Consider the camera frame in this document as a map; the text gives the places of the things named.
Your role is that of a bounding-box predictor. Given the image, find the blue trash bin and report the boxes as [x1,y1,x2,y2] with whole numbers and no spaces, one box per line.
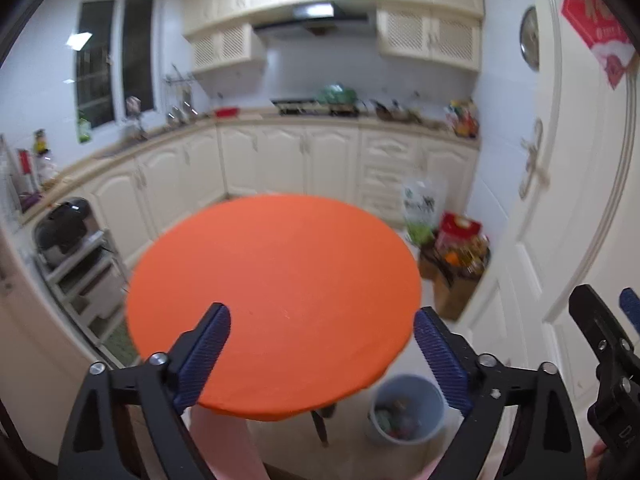
[364,374,447,445]

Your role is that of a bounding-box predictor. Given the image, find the cream lower kitchen cabinets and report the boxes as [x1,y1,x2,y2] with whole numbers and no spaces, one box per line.
[22,117,480,266]

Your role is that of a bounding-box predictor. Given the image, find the cream kitchen cabinets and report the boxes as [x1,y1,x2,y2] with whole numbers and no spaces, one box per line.
[183,0,485,72]
[22,117,480,266]

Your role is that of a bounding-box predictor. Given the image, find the cream upper kitchen cabinets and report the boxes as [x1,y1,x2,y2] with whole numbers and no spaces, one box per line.
[183,0,485,72]

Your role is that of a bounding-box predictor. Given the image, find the kitchen window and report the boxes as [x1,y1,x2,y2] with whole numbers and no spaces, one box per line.
[72,0,156,128]

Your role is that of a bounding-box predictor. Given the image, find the right hand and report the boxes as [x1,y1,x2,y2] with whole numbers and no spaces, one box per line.
[585,440,608,480]

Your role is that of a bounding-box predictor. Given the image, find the white door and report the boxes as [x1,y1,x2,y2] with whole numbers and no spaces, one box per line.
[461,0,639,408]

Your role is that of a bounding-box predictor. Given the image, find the pink trouser leg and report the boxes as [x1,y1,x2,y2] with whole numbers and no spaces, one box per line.
[189,405,269,480]

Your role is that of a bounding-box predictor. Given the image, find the metal shelf rack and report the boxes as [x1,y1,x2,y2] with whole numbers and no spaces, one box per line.
[34,230,129,367]

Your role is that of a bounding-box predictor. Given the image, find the cardboard box with groceries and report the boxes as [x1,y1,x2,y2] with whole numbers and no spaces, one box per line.
[418,235,491,321]

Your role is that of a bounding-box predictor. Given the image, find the red gift bag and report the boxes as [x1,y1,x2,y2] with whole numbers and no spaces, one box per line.
[435,211,483,257]

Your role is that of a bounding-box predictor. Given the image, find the white rice bag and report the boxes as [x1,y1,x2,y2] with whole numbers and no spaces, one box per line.
[401,176,448,247]

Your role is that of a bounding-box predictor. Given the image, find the table leg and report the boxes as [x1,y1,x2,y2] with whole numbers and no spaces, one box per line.
[310,404,336,448]

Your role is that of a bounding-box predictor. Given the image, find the black rice cooker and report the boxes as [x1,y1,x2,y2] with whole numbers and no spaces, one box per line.
[32,197,100,269]

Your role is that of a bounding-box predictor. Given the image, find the condiment bottles group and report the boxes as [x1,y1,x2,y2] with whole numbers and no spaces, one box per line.
[445,100,480,139]

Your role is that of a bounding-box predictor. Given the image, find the orange round tablecloth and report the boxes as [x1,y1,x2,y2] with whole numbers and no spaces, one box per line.
[126,195,422,422]

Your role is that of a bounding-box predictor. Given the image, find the jar on counter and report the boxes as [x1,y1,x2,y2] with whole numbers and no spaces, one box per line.
[34,129,58,190]

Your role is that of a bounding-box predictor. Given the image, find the red fu door decoration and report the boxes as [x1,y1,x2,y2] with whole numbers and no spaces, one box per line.
[561,0,636,90]

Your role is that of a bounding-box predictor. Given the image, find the metal wok pan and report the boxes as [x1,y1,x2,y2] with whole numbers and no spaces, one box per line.
[370,99,422,125]

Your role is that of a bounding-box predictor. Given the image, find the sink faucet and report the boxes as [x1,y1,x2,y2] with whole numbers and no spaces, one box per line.
[125,96,148,141]

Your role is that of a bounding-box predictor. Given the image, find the green bottle on windowsill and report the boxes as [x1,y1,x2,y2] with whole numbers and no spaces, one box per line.
[77,114,92,144]

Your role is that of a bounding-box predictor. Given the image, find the red plastic basin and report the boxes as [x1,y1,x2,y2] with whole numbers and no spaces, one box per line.
[214,106,240,119]

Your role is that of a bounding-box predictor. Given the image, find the green electric cooking pot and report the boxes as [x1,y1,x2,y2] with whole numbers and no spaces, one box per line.
[317,84,358,106]

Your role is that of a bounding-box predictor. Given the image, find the hanging utensil rack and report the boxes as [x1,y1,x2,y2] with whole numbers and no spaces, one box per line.
[164,64,200,129]

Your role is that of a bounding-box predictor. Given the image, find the gas stove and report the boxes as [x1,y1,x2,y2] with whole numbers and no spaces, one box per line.
[271,99,360,117]

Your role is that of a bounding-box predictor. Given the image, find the range hood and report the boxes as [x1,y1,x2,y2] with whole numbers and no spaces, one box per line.
[253,2,376,41]

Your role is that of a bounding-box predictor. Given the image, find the metal door handle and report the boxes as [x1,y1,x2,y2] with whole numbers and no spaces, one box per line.
[518,118,550,200]

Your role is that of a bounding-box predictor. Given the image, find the round wall clock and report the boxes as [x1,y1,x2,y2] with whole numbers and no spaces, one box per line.
[518,6,540,72]

